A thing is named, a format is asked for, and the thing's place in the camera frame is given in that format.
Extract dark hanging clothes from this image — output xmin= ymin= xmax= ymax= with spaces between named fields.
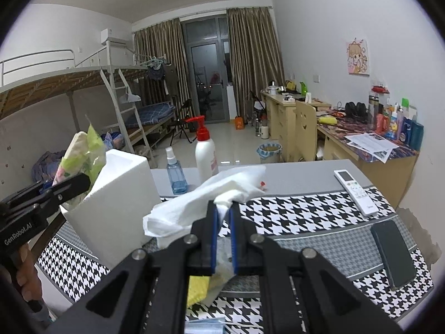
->
xmin=146 ymin=61 xmax=179 ymax=94

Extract blue orange plaid quilt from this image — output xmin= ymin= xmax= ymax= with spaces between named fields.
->
xmin=32 ymin=130 xmax=126 ymax=183

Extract black folding chair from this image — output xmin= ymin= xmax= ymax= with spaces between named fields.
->
xmin=170 ymin=99 xmax=197 ymax=145

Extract person's left hand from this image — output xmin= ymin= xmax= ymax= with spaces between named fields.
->
xmin=16 ymin=246 xmax=44 ymax=303

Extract printed paper sheets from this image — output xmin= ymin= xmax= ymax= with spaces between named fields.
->
xmin=344 ymin=132 xmax=400 ymax=163

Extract blue face mask pack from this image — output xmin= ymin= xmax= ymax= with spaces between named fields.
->
xmin=184 ymin=315 xmax=226 ymax=334

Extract white paper tissue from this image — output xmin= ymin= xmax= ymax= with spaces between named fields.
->
xmin=142 ymin=165 xmax=268 ymax=247

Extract wooden chair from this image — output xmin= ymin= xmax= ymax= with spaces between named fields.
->
xmin=295 ymin=101 xmax=318 ymax=162

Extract glass balcony door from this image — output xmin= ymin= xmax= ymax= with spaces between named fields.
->
xmin=181 ymin=16 xmax=232 ymax=124

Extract white remote control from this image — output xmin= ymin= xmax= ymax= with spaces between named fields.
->
xmin=334 ymin=169 xmax=379 ymax=216

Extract blue plaid mattress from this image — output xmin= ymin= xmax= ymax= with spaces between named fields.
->
xmin=127 ymin=102 xmax=176 ymax=129

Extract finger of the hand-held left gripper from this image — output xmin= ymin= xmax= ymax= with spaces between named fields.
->
xmin=6 ymin=180 xmax=53 ymax=207
xmin=38 ymin=173 xmax=92 ymax=210

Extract yellow sponge cloth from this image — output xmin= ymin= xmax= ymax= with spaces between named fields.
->
xmin=187 ymin=275 xmax=226 ymax=308

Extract black smartphone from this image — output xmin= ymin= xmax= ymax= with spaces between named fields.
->
xmin=370 ymin=220 xmax=417 ymax=291

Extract white red pump lotion bottle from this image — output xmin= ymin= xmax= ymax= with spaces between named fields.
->
xmin=185 ymin=116 xmax=219 ymax=186

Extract brown curtain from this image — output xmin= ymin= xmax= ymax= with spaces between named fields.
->
xmin=134 ymin=18 xmax=190 ymax=126
xmin=227 ymin=7 xmax=286 ymax=122

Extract green white snack packet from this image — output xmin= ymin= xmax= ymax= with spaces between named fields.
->
xmin=51 ymin=114 xmax=107 ymax=195

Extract wooden desk with patterned top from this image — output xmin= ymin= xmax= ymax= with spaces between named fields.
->
xmin=316 ymin=111 xmax=418 ymax=209

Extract white foam box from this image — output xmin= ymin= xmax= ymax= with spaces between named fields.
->
xmin=60 ymin=149 xmax=162 ymax=268

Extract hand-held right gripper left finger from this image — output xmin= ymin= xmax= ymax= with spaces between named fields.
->
xmin=45 ymin=200 xmax=219 ymax=334

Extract wooden desk with drawers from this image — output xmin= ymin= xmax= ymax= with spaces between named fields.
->
xmin=261 ymin=90 xmax=331 ymax=154

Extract white air conditioner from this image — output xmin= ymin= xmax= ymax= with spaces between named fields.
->
xmin=101 ymin=28 xmax=127 ymax=45

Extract white metal bunk bed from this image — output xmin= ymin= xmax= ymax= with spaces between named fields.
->
xmin=0 ymin=40 xmax=178 ymax=181

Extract blue spray bottle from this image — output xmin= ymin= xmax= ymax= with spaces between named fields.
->
xmin=165 ymin=147 xmax=189 ymax=195

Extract row of toiletry bottles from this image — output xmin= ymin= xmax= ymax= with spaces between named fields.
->
xmin=369 ymin=90 xmax=425 ymax=148

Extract black white houndstooth mat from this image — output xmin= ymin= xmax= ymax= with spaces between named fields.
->
xmin=36 ymin=186 xmax=435 ymax=334

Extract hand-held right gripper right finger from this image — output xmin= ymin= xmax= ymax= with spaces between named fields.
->
xmin=229 ymin=202 xmax=406 ymax=334

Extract blue lined trash bin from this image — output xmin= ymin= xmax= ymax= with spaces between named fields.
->
xmin=256 ymin=143 xmax=283 ymax=164

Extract black headphones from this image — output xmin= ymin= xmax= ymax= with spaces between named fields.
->
xmin=344 ymin=102 xmax=368 ymax=121

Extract white bunk bed ladder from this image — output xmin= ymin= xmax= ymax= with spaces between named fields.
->
xmin=100 ymin=68 xmax=157 ymax=168

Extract pink cartoon wall poster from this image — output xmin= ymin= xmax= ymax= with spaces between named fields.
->
xmin=346 ymin=37 xmax=370 ymax=76

